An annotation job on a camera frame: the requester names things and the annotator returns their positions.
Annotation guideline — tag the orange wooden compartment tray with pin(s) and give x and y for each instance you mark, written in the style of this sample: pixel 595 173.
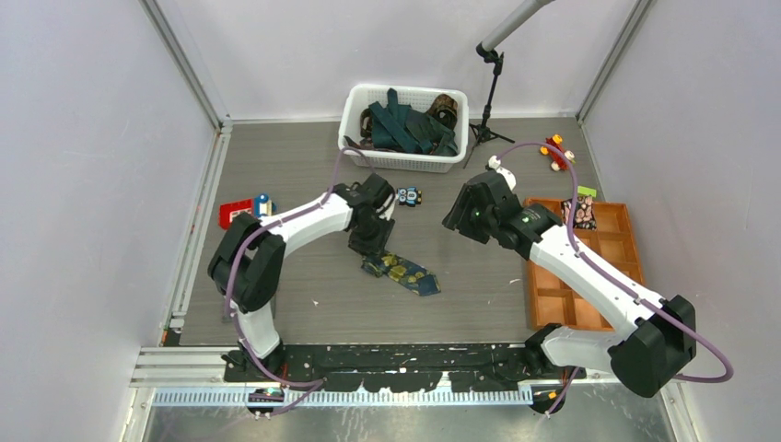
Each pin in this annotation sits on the orange wooden compartment tray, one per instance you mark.
pixel 553 301

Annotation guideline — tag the red toy car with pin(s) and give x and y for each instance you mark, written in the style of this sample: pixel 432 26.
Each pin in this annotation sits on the red toy car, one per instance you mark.
pixel 561 158

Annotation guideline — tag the white plastic basket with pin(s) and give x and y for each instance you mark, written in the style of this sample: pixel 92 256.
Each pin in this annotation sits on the white plastic basket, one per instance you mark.
pixel 420 99

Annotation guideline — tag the green toy block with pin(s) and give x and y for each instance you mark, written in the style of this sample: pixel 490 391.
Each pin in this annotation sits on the green toy block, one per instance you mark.
pixel 587 192

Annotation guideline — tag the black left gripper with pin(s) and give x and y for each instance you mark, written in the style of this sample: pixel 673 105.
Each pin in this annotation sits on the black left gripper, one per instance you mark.
pixel 373 247

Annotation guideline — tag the brown patterned rolled tie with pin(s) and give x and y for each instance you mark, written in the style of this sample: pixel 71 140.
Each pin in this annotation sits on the brown patterned rolled tie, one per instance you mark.
pixel 444 109

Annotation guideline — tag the dark floral tie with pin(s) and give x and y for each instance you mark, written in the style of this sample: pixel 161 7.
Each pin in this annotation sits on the dark floral tie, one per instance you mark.
pixel 362 144

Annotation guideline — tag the blue owl toy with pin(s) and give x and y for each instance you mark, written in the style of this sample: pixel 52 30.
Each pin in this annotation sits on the blue owl toy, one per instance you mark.
pixel 409 196

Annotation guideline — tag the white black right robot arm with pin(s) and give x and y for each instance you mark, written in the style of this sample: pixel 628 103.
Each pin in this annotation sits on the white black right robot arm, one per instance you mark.
pixel 644 349

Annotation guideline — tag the red toy house block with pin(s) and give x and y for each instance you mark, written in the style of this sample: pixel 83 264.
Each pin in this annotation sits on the red toy house block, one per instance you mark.
pixel 258 206

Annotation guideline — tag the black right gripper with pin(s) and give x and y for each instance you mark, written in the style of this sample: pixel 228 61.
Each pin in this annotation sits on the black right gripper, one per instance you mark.
pixel 459 217

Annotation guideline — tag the black tripod stand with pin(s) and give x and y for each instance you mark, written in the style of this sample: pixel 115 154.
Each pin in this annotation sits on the black tripod stand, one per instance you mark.
pixel 481 132

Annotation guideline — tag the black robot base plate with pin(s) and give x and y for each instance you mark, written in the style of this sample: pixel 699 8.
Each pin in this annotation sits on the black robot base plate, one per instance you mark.
pixel 468 367

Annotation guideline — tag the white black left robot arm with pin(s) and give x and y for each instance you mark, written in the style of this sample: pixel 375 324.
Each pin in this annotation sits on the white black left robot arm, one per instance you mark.
pixel 248 261

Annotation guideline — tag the dark green tie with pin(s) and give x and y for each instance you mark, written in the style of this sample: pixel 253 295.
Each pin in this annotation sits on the dark green tie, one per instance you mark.
pixel 400 129

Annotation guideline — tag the blue yellow floral tie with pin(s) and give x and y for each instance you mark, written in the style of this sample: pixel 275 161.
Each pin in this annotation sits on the blue yellow floral tie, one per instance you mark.
pixel 410 275

